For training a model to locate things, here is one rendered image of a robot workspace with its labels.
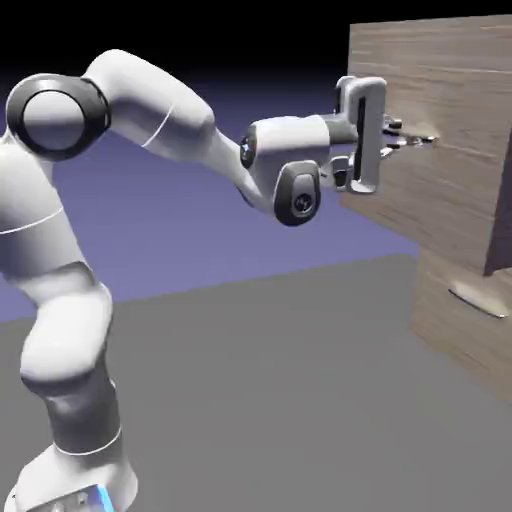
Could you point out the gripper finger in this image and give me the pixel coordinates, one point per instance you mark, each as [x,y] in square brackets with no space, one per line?
[392,124]
[390,151]

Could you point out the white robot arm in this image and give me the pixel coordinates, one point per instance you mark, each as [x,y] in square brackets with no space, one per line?
[168,120]

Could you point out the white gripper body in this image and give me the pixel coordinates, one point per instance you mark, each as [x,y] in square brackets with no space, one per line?
[372,120]

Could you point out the large wood drawer front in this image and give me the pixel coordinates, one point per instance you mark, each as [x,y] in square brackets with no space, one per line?
[440,80]

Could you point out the light wood cabinet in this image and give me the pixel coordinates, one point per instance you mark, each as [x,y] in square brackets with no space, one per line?
[502,224]

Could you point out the small wood drawer front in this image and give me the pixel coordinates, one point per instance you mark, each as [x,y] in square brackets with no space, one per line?
[452,340]

